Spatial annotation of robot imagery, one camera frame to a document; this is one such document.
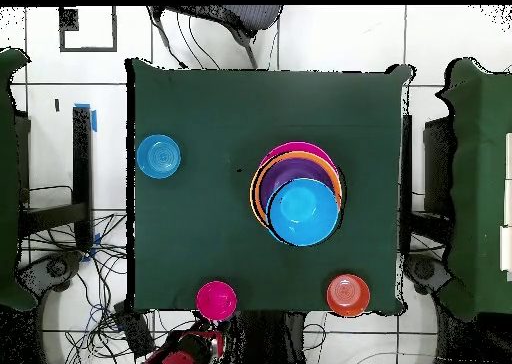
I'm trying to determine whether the small blue bowl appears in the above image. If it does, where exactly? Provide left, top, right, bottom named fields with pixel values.
left=136, top=134, right=182, bottom=180

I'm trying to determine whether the large orange bowl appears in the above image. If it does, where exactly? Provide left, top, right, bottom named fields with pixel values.
left=249, top=150, right=344, bottom=229

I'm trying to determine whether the purple bowl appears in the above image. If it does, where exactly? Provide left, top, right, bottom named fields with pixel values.
left=258, top=157, right=336, bottom=213

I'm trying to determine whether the large blue bowl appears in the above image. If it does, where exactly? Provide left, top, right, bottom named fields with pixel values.
left=265, top=177, right=341, bottom=248

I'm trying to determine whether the large pink bowl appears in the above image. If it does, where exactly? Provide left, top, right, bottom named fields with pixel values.
left=258, top=140, right=339, bottom=173

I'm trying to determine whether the dark green tablecloth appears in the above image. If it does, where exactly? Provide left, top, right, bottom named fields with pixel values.
left=125, top=57, right=413, bottom=316

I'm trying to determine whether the small pink bowl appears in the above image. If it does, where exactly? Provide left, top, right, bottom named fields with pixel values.
left=195, top=280, right=238, bottom=322

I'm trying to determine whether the small orange bowl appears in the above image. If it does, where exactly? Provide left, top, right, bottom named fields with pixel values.
left=326, top=273, right=372, bottom=318

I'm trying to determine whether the grey office chair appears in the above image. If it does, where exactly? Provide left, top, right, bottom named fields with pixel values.
left=149, top=5, right=285, bottom=69

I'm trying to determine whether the blue tape strip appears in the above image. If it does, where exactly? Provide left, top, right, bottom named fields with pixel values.
left=73, top=102, right=98, bottom=133

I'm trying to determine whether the black power box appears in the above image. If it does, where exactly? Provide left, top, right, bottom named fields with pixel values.
left=112, top=301, right=156, bottom=359

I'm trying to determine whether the green cloth side table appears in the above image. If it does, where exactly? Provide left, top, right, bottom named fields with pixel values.
left=435, top=57, right=512, bottom=321
left=0, top=47, right=37, bottom=311

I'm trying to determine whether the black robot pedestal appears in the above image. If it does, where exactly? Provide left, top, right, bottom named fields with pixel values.
left=215, top=310, right=307, bottom=364

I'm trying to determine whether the black table frame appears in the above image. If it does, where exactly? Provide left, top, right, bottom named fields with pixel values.
left=399, top=114, right=414, bottom=253
left=17, top=106, right=94, bottom=253

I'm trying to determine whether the tangle of floor cables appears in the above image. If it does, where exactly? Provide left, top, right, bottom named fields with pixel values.
left=19, top=211, right=201, bottom=364

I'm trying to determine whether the black cable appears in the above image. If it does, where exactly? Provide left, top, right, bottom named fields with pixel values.
left=147, top=6, right=188, bottom=69

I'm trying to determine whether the grey pedestal foot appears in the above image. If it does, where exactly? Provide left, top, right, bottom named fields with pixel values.
left=403, top=253, right=455, bottom=295
left=15, top=250, right=85, bottom=293

